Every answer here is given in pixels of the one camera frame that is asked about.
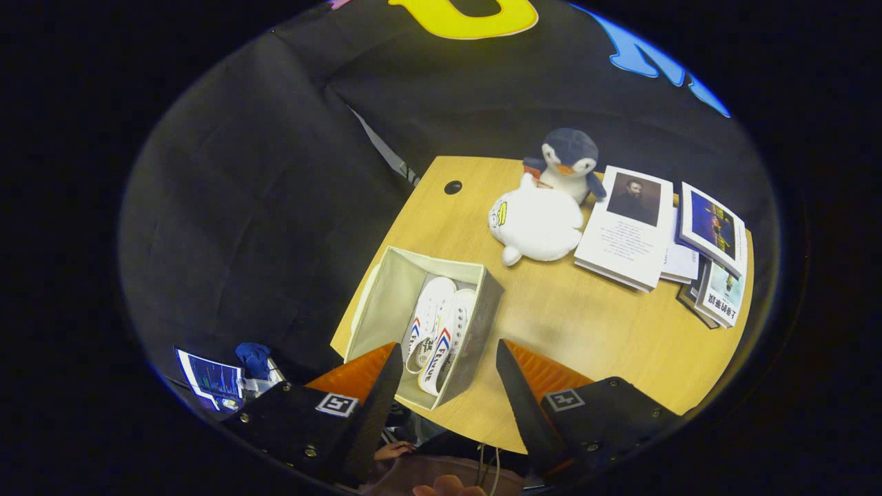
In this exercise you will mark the beige fabric storage box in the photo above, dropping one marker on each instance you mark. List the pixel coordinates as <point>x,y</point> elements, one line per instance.
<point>393,296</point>

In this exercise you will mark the book with blue picture cover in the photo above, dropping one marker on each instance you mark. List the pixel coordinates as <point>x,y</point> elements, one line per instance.
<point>713,224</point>

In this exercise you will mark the blue computer screen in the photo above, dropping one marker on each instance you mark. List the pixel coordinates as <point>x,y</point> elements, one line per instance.
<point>210,375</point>

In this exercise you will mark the pale equipment clutter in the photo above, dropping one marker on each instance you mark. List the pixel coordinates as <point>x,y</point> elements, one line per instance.
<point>265,382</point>

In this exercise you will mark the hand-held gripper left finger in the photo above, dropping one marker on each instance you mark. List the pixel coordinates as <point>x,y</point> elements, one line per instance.
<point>375,413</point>

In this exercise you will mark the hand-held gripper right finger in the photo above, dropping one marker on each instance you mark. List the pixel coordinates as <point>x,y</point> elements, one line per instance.
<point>524,406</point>

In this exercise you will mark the book with pale green cover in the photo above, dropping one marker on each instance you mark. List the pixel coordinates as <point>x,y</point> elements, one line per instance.
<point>723,293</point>

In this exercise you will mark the round white plush toy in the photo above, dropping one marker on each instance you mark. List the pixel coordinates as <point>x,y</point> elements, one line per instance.
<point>537,220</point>

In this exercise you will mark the dark book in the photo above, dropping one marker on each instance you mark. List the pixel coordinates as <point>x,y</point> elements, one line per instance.
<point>689,296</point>

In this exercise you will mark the white canvas shoe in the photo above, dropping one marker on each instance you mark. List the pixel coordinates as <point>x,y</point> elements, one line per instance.
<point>434,296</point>
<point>462,324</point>

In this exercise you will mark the plain white book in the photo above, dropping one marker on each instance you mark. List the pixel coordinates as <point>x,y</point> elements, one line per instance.
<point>682,262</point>

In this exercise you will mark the blue cloth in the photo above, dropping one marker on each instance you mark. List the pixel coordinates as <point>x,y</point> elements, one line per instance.
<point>253,358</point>

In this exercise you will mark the person's brown clothing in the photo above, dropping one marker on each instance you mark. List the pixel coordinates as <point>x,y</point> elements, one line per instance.
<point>455,465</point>

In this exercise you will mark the white book with portrait cover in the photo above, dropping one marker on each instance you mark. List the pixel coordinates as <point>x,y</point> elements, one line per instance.
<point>623,248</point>

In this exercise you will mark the blue and white penguin plush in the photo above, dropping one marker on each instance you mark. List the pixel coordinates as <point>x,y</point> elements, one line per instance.
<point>572,148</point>

